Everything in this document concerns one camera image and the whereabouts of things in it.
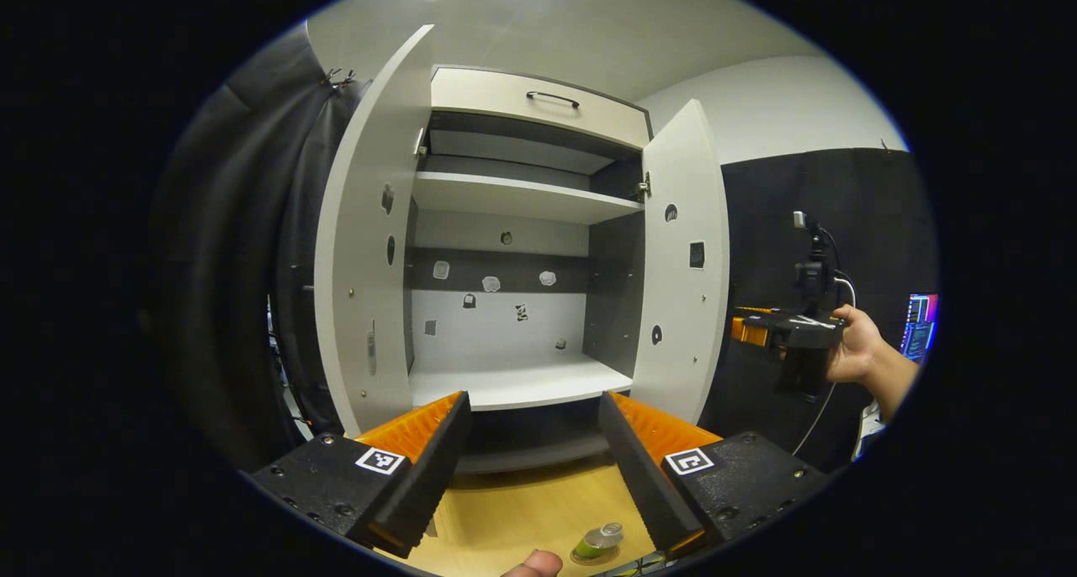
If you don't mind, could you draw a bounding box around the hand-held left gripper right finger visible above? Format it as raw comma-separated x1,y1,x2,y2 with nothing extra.
597,390,834,559

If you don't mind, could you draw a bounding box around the green label bottle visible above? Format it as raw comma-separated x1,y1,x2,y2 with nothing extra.
570,522,625,561

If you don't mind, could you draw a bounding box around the white cable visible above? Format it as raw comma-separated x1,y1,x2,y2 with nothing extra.
791,270,857,458

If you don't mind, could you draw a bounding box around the white and grey cabinet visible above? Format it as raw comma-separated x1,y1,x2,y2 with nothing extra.
404,64,653,475

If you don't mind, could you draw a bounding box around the white cabinet drawer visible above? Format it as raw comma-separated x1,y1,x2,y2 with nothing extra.
431,66,650,149

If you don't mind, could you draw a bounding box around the black backdrop cloth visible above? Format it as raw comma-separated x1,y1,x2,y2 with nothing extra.
143,22,939,473

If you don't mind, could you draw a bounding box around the computer monitor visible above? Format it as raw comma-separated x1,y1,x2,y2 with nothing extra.
900,294,940,364

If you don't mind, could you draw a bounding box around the white cabinet shelf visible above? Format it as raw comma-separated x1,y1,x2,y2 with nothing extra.
412,171,645,225

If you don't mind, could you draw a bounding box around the round brown coaster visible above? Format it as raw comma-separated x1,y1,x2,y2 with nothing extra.
570,543,622,567

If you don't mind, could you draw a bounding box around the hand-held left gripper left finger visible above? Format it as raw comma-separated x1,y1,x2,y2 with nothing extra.
244,390,472,559

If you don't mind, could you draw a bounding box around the white cabinet door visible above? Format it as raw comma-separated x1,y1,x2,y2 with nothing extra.
629,99,731,426
313,24,436,437

